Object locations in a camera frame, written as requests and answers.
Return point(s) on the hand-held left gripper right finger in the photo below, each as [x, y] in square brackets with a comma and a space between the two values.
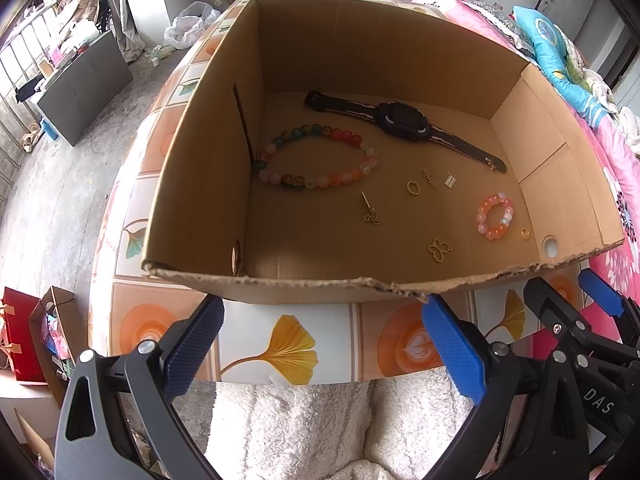
[455, 350]

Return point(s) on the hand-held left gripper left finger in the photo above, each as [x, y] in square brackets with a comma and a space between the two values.
[195, 345]

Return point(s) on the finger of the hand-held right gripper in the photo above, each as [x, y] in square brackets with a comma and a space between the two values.
[600, 292]
[555, 312]

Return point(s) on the gold butterfly charm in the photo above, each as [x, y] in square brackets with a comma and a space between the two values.
[436, 255]

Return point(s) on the brown cardboard box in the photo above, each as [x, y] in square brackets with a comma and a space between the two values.
[310, 240]

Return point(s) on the silver tag charm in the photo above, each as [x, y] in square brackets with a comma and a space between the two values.
[451, 181]

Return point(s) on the ginkgo print table cover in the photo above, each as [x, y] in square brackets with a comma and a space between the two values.
[290, 350]

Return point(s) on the small floor cardboard box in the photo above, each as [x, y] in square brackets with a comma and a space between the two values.
[52, 340]

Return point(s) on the gold key charm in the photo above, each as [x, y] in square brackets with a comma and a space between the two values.
[369, 206]

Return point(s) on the red paper bag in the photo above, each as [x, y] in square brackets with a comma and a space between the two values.
[20, 335]

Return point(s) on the white clothes pile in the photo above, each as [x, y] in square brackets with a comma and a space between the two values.
[610, 95]

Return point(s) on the black wrist watch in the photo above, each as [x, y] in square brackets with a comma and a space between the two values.
[405, 119]

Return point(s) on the blue quilt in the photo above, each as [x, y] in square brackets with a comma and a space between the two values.
[555, 50]

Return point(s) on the grey cabinet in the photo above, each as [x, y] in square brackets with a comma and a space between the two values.
[85, 90]

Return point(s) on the metal balcony railing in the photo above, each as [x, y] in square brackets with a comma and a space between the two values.
[15, 85]

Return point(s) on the white plastic bag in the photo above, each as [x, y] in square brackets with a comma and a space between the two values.
[192, 25]

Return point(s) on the grey curtain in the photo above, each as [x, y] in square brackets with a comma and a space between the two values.
[120, 5]

